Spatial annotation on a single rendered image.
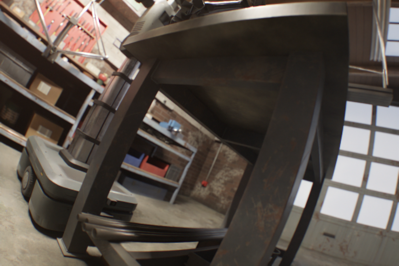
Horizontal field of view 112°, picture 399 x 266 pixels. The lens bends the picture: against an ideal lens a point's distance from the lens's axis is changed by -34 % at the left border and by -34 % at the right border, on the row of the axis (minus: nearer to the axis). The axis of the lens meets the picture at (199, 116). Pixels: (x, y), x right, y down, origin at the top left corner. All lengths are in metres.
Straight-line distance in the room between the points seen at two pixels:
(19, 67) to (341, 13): 1.83
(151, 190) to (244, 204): 2.22
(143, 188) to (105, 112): 1.50
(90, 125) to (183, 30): 0.73
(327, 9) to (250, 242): 0.43
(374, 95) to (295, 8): 0.37
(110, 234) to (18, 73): 1.44
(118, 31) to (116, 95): 1.80
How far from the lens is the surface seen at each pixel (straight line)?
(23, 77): 1.78
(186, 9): 0.90
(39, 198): 0.90
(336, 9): 0.42
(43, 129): 1.84
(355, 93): 0.67
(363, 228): 3.68
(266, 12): 0.45
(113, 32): 2.82
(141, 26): 1.25
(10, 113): 1.90
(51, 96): 1.81
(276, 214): 0.35
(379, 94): 0.68
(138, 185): 2.39
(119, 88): 1.15
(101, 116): 1.11
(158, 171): 2.46
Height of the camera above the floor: 0.51
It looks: 15 degrees up
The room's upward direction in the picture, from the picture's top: 24 degrees clockwise
